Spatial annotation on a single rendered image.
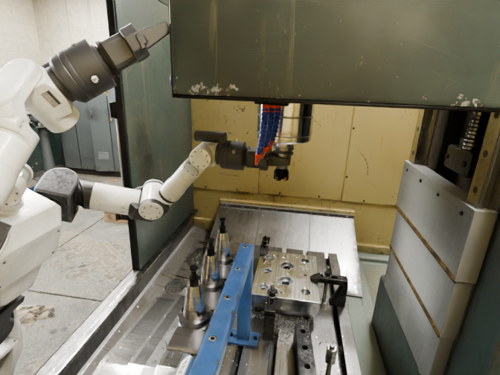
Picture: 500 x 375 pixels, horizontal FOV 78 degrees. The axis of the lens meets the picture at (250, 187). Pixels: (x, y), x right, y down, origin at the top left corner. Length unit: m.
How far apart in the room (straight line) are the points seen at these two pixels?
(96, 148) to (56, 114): 5.26
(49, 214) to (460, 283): 1.04
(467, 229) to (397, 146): 1.25
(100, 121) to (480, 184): 5.48
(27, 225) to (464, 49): 0.98
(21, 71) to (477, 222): 0.90
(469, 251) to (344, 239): 1.20
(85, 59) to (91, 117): 5.23
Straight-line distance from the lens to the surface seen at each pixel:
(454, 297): 0.90
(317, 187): 2.01
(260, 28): 0.59
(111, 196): 1.07
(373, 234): 2.18
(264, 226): 1.98
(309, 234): 1.96
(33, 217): 0.95
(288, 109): 0.83
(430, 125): 1.17
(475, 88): 0.64
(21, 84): 0.61
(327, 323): 1.15
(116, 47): 0.61
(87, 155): 6.13
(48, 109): 0.65
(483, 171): 0.81
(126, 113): 1.35
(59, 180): 1.09
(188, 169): 0.99
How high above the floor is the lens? 1.65
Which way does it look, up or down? 19 degrees down
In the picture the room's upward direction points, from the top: 2 degrees clockwise
